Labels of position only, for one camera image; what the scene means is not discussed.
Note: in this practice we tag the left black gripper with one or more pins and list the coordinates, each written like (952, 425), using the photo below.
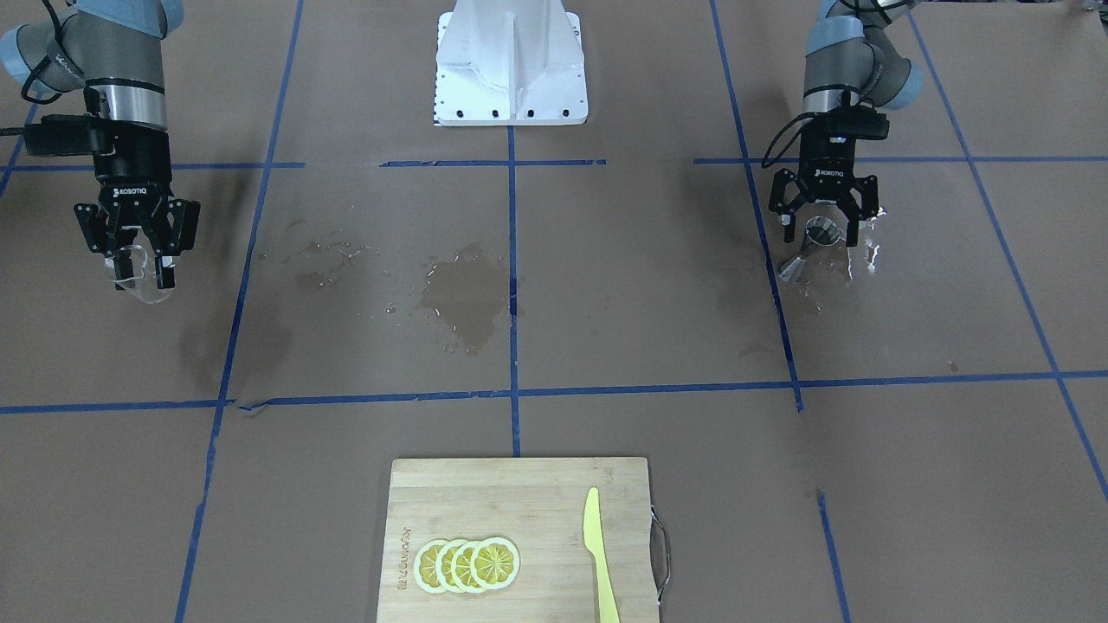
(827, 167)

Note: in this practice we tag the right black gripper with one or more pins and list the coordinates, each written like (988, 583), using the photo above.
(136, 167)

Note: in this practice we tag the clear glass measuring cup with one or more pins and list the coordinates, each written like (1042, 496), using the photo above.
(132, 270)

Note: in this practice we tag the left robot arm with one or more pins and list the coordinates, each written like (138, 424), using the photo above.
(853, 74)

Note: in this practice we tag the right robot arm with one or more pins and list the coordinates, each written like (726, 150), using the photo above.
(110, 52)

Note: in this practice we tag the yellow plastic knife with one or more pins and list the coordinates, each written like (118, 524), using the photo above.
(594, 543)

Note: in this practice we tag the bamboo cutting board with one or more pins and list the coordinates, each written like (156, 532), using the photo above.
(538, 504)

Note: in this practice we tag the lemon slice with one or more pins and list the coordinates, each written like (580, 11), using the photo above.
(462, 568)
(427, 573)
(444, 565)
(495, 563)

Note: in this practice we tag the lemon slice top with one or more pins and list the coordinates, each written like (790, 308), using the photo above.
(495, 563)

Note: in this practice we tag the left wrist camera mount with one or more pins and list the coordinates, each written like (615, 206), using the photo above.
(849, 122)

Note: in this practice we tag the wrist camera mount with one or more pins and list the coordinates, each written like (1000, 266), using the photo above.
(66, 136)
(849, 122)

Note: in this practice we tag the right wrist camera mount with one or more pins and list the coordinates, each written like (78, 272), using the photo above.
(66, 136)

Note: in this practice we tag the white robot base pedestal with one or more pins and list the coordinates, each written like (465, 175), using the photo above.
(501, 63)

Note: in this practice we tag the metal cutting board handle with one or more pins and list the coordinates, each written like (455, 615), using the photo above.
(660, 555)

